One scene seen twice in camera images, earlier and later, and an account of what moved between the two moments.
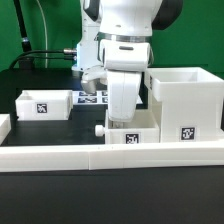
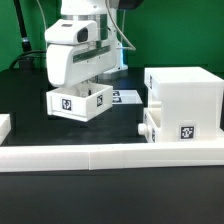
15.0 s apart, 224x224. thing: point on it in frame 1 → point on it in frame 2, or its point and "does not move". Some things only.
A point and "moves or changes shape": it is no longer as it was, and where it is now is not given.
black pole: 24,40 does not move
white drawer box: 44,105 → 79,101
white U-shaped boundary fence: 18,159 does not move
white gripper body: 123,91 → 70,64
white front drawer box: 143,129 moves or changes shape
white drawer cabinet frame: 191,103 does not move
